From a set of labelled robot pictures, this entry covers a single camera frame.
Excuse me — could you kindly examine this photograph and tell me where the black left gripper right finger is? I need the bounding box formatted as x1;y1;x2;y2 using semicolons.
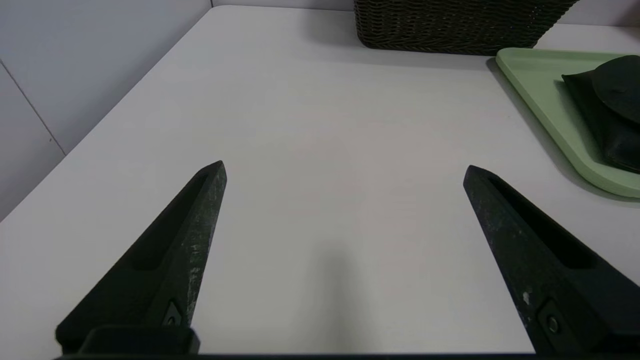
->
463;165;640;354

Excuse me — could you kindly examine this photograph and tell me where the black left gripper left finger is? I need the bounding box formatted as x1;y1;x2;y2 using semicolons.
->
56;160;227;355

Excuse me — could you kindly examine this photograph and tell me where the black glasses case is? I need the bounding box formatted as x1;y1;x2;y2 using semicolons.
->
561;55;640;174

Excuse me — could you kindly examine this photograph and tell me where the dark brown wicker basket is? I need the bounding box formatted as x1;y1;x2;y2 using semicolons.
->
353;0;581;56

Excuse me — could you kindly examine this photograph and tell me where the light green plastic tray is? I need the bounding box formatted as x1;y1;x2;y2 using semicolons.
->
495;47;640;199

